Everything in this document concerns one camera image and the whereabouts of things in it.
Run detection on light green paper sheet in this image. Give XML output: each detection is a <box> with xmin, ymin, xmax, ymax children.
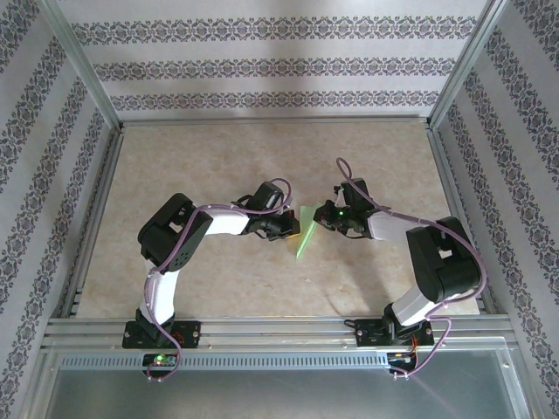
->
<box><xmin>293</xmin><ymin>200</ymin><xmax>327</xmax><ymax>264</ymax></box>

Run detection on grey metal sheet panel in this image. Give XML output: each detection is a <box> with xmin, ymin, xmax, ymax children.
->
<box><xmin>37</xmin><ymin>348</ymin><xmax>533</xmax><ymax>419</ymax></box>

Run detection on small circuit board green light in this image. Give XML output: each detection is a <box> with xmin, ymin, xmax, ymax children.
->
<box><xmin>143</xmin><ymin>354</ymin><xmax>178</xmax><ymax>368</ymax></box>

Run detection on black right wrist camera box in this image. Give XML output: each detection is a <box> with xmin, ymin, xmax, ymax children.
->
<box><xmin>339</xmin><ymin>177</ymin><xmax>371</xmax><ymax>210</ymax></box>

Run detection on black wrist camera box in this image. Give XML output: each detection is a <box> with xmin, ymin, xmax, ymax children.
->
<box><xmin>339</xmin><ymin>177</ymin><xmax>371</xmax><ymax>210</ymax></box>
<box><xmin>252</xmin><ymin>182</ymin><xmax>286</xmax><ymax>211</ymax></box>

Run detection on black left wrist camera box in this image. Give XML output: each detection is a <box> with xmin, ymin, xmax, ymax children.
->
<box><xmin>252</xmin><ymin>182</ymin><xmax>286</xmax><ymax>211</ymax></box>

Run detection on aluminium rail under arm bases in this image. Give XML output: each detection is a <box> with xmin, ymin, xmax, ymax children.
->
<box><xmin>41</xmin><ymin>317</ymin><xmax>519</xmax><ymax>351</ymax></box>

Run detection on aluminium rail along patterned wall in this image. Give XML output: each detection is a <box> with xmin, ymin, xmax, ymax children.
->
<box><xmin>116</xmin><ymin>113</ymin><xmax>434</xmax><ymax>128</ymax></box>

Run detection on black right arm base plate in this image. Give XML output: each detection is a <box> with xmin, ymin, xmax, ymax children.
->
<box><xmin>354</xmin><ymin>318</ymin><xmax>435</xmax><ymax>349</ymax></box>

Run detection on aluminium side rail by right arm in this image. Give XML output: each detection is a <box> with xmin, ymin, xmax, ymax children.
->
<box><xmin>424</xmin><ymin>123</ymin><xmax>500</xmax><ymax>316</ymax></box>

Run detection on grey slotted cable duct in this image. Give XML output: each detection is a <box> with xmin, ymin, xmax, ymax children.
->
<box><xmin>58</xmin><ymin>354</ymin><xmax>390</xmax><ymax>369</ymax></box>

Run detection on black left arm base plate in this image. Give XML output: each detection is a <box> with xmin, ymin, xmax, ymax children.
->
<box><xmin>122</xmin><ymin>319</ymin><xmax>204</xmax><ymax>351</ymax></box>

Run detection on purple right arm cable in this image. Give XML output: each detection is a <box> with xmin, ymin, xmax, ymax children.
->
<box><xmin>335</xmin><ymin>157</ymin><xmax>487</xmax><ymax>380</ymax></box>

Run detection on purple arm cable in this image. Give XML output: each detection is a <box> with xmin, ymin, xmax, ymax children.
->
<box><xmin>335</xmin><ymin>157</ymin><xmax>487</xmax><ymax>380</ymax></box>
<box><xmin>143</xmin><ymin>175</ymin><xmax>293</xmax><ymax>383</ymax></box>

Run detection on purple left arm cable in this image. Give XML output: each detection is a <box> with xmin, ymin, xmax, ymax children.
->
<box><xmin>143</xmin><ymin>175</ymin><xmax>293</xmax><ymax>383</ymax></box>

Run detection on aluminium side rail by left arm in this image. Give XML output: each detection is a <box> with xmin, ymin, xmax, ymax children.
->
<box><xmin>64</xmin><ymin>125</ymin><xmax>127</xmax><ymax>319</ymax></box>

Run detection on aluminium corner post by right arm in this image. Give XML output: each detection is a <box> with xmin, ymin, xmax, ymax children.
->
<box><xmin>429</xmin><ymin>0</ymin><xmax>515</xmax><ymax>127</ymax></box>

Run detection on aluminium corner post by left arm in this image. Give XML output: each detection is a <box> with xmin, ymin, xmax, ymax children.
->
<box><xmin>36</xmin><ymin>0</ymin><xmax>122</xmax><ymax>128</ymax></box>

